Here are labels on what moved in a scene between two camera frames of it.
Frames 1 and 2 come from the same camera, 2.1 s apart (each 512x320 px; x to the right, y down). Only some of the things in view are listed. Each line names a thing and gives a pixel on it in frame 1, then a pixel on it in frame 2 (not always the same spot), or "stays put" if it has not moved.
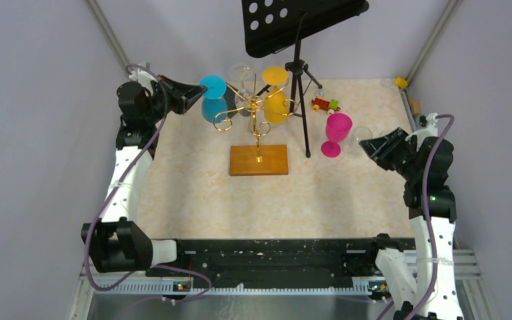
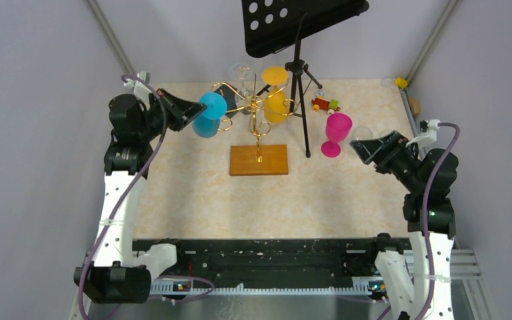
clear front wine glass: x=361 y=134 stays put
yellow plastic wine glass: x=276 y=107 stays put
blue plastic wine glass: x=214 y=104 -> x=206 y=124
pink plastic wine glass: x=338 y=126 stays put
